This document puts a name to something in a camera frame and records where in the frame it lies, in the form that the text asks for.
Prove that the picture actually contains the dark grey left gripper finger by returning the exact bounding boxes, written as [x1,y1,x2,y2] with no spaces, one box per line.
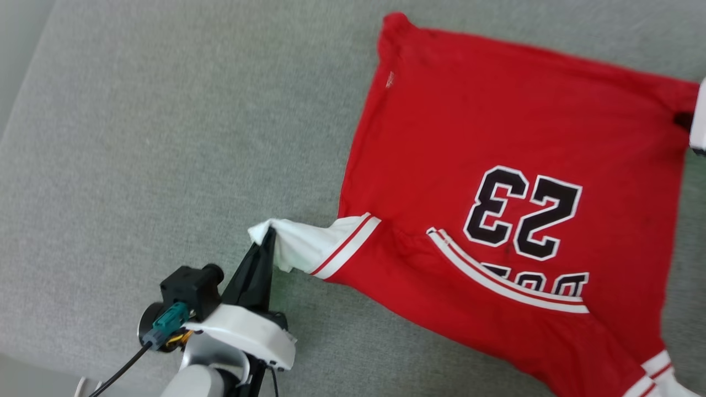
[254,226,277,313]
[221,243,262,309]

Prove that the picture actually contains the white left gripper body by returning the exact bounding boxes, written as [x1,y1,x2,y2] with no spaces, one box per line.
[184,304,297,372]

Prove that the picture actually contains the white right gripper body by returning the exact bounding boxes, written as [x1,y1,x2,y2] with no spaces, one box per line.
[689,77,706,156]

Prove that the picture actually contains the red basketball jersey number 23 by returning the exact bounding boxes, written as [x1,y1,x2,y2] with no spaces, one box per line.
[247,12,706,397]

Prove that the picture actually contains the grey fabric sofa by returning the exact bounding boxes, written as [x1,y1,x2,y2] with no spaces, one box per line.
[0,0,706,397]

